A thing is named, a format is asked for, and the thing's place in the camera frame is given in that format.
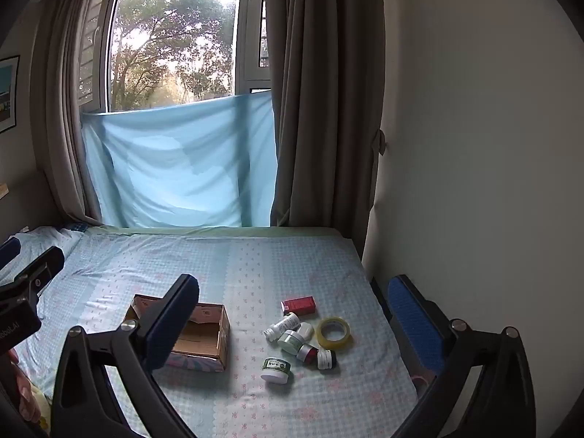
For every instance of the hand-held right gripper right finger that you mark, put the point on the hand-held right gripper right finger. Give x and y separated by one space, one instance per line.
413 324

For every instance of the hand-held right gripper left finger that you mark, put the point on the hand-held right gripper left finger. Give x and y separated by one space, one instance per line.
171 326

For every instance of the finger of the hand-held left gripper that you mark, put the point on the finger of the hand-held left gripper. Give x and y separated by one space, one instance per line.
8 250
43 264

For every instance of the cardboard box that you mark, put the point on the cardboard box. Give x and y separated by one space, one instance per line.
200 328

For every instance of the yellow tape roll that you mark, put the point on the yellow tape roll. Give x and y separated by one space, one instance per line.
333 345

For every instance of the white pill bottle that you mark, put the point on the white pill bottle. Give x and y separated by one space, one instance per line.
283 325

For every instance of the green label white jar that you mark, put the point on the green label white jar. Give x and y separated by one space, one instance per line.
275 367

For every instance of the red box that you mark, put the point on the red box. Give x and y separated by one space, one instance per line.
299 304

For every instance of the white round lid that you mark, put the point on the white round lid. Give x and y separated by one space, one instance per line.
290 341

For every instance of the white pillow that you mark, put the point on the white pillow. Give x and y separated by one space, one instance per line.
36 242

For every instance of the dark blue cloth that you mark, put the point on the dark blue cloth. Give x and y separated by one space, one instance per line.
75 226

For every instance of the wooden shelf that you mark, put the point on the wooden shelf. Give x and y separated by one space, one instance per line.
3 190

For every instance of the black jar white lid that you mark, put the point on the black jar white lid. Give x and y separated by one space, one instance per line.
325 359

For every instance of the light blue checked bed sheet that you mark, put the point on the light blue checked bed sheet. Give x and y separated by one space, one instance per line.
255 264

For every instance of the small white jar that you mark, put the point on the small white jar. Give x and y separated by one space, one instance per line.
305 330

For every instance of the grey-brown curtain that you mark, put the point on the grey-brown curtain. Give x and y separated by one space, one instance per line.
319 100
54 123

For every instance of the light blue hanging cloth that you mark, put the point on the light blue hanging cloth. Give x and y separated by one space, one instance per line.
182 164

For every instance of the curtain tieback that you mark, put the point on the curtain tieback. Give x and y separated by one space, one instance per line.
378 142

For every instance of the window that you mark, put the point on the window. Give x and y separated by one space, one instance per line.
173 45

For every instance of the framed wall picture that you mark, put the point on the framed wall picture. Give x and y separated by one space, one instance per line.
8 96

